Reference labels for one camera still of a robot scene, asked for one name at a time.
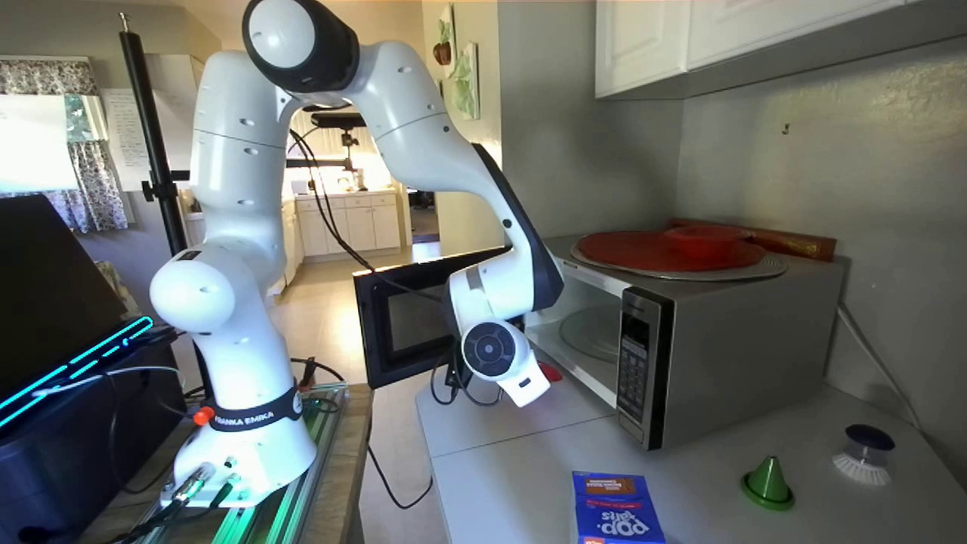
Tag patterned curtain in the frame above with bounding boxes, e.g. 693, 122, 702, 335
0, 54, 134, 233

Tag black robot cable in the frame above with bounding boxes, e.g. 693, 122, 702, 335
284, 123, 405, 283

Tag white upper cabinets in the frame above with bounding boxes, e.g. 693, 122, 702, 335
596, 0, 967, 100

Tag white dish brush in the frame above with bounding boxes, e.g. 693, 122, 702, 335
833, 423, 893, 487

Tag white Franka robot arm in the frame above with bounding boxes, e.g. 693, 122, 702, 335
151, 0, 561, 507

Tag stainless steel microwave oven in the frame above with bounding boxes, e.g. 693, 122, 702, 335
350, 233, 851, 453

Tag black monitor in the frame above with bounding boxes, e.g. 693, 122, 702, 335
0, 197, 153, 428

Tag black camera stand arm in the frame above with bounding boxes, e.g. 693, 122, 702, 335
287, 109, 364, 174

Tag green cone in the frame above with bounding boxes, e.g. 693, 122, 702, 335
741, 456, 794, 512

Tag blue snack box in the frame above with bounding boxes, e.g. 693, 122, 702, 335
572, 473, 664, 544

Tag wooden rolling pin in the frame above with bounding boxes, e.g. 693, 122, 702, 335
668, 218, 839, 265

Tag glass microwave turntable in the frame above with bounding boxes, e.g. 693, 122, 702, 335
559, 308, 620, 366

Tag red round plate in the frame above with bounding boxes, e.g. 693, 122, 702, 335
573, 227, 765, 272

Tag round woven placemat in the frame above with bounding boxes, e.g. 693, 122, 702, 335
572, 238, 785, 280

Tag red bowl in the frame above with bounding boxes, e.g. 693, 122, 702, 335
537, 359, 561, 384

